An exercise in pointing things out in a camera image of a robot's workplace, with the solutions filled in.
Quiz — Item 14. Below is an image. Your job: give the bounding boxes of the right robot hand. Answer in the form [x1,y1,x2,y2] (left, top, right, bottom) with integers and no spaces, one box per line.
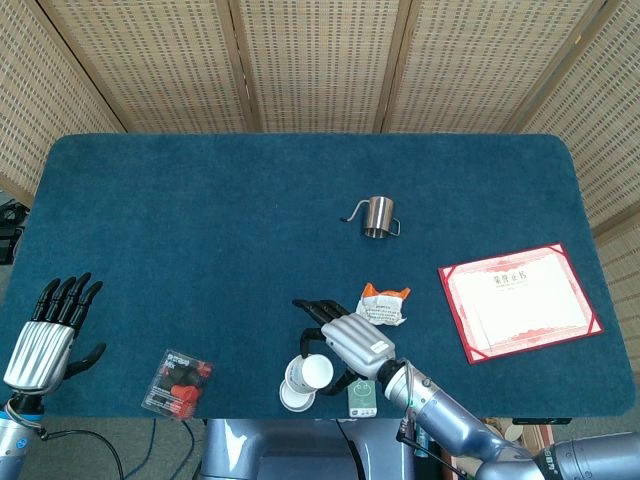
[292,298,396,397]

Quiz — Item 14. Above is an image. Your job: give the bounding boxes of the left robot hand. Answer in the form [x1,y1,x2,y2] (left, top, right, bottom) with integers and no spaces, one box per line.
[2,272,107,396]

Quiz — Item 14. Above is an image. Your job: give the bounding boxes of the white paper cup green flower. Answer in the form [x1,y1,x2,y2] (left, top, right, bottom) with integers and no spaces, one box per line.
[284,352,335,396]

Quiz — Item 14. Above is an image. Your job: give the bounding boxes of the white paper cup blue flower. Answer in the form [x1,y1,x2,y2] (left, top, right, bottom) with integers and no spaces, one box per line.
[279,380,316,410]

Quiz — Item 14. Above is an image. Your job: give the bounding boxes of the crumpled white orange snack wrapper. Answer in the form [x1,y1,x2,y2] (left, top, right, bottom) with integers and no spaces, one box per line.
[353,281,412,329]

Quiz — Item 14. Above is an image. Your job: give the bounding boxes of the green tissue pack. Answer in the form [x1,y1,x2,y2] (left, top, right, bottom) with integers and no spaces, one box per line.
[347,377,378,418]

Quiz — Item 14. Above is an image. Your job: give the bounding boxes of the black equipment on floor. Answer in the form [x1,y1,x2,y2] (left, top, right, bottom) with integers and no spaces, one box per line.
[0,197,26,266]

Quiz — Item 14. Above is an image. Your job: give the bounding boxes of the blue-grey robot torso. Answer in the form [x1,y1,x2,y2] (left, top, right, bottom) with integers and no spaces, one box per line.
[199,418,416,480]

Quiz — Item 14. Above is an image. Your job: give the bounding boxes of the steel gooseneck pour-over kettle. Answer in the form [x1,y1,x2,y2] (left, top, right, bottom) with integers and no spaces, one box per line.
[338,195,403,240]

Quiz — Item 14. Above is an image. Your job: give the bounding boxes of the clear box red black contents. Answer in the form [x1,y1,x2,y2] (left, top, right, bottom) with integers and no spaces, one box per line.
[140,348,215,421]

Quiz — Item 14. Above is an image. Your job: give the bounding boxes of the red certificate folder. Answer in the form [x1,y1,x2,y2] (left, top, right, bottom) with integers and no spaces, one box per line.
[437,242,605,365]

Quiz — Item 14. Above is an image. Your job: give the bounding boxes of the blue carpet table mat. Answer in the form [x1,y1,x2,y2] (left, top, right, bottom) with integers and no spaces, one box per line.
[0,132,637,420]

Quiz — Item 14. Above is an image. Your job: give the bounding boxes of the brown clutter bin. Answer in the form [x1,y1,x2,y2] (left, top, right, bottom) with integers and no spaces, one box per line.
[479,418,559,451]

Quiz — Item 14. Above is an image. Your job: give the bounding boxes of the bamboo folding screen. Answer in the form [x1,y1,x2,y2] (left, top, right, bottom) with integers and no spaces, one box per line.
[0,0,640,381]

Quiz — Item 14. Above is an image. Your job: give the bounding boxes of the black floor cable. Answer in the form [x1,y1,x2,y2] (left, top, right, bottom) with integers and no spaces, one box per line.
[37,424,124,480]

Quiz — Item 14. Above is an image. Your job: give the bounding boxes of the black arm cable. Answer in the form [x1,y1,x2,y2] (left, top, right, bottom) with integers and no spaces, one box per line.
[396,419,476,476]

